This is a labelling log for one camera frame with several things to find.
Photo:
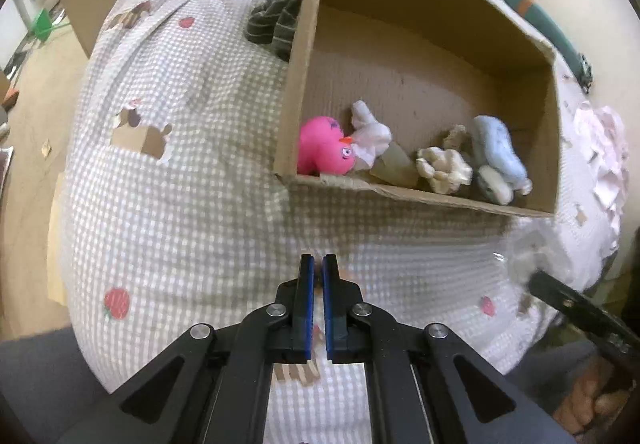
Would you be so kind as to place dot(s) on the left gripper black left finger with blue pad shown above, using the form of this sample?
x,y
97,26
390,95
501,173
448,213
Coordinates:
x,y
210,385

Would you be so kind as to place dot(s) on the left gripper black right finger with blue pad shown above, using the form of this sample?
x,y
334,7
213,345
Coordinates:
x,y
425,385

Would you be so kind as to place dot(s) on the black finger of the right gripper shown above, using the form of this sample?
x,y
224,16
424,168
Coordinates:
x,y
611,336

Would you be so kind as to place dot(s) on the cream fluffy scrunchie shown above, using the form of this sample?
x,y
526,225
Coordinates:
x,y
444,169

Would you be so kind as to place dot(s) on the light blue scrunchie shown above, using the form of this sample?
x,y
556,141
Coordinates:
x,y
500,170

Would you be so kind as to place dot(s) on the white sock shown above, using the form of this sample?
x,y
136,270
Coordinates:
x,y
370,138

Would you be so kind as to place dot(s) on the pink rubber duck toy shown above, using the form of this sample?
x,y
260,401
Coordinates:
x,y
324,148

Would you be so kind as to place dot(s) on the brown beige scrunchie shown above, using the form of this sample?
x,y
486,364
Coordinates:
x,y
459,140

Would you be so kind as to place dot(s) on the person's hand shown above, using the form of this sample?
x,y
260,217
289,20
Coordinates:
x,y
588,403

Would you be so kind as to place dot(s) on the dark grey trouser leg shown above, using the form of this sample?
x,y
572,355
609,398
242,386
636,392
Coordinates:
x,y
46,387

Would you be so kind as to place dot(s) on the checkered white bed cover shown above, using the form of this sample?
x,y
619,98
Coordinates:
x,y
172,214

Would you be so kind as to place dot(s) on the flat cardboard sheet on floor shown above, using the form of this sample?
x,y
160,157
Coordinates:
x,y
55,284

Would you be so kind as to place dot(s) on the pink white crumpled cloth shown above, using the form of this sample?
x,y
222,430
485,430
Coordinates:
x,y
601,140

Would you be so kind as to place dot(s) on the teal orange bolster pillow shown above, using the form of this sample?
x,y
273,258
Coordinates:
x,y
536,16

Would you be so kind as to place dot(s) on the open brown cardboard box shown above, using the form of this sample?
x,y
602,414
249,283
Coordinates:
x,y
423,66

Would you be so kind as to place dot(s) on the dark striped cloth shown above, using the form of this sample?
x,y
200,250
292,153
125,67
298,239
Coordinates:
x,y
274,23

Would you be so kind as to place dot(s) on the green dustpan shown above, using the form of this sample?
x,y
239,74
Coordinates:
x,y
43,25

